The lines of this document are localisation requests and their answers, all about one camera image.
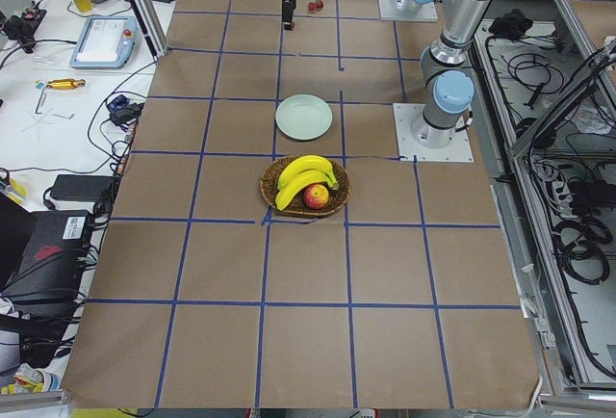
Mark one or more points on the light green plate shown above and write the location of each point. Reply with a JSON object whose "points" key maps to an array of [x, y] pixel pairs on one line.
{"points": [[303, 117]]}

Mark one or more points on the yellow banana bunch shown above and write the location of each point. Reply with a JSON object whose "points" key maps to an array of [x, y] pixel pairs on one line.
{"points": [[299, 174]]}

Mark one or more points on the blue teach pendant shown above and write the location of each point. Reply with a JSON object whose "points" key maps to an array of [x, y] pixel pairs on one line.
{"points": [[105, 42]]}

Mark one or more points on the brown wicker basket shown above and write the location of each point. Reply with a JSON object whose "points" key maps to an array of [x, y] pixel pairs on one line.
{"points": [[338, 197]]}

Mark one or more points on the red yellow apple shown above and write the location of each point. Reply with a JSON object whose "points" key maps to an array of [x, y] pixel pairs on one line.
{"points": [[316, 196]]}

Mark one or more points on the black cloth bundle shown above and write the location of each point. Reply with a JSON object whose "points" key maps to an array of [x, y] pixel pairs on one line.
{"points": [[512, 25]]}

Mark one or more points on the golden metal cylinder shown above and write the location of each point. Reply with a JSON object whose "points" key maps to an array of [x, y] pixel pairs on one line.
{"points": [[65, 84]]}

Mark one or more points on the black power adapter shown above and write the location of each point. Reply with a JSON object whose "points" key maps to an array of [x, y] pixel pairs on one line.
{"points": [[75, 187]]}

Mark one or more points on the black computer case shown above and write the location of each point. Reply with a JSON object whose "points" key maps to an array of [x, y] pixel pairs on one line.
{"points": [[51, 268]]}

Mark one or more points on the aluminium frame post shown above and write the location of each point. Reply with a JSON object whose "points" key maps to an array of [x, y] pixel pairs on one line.
{"points": [[151, 27]]}

